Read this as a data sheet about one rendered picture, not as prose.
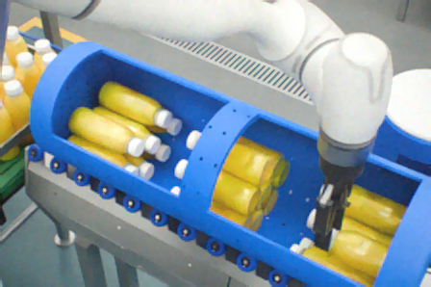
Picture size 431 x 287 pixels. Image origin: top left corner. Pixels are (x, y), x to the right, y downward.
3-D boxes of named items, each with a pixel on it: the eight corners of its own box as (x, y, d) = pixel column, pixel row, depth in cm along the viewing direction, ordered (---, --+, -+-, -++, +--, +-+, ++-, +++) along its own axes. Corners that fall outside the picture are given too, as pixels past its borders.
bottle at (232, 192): (250, 220, 130) (184, 188, 136) (264, 191, 131) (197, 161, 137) (242, 214, 124) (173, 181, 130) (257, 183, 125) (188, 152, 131)
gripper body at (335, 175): (354, 175, 100) (346, 213, 107) (374, 143, 106) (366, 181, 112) (312, 158, 103) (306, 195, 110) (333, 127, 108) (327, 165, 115)
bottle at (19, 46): (38, 75, 188) (27, 29, 176) (30, 89, 183) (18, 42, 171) (16, 72, 188) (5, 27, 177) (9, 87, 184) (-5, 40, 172)
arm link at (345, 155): (386, 118, 101) (379, 145, 106) (334, 99, 105) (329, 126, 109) (364, 153, 96) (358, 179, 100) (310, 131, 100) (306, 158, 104)
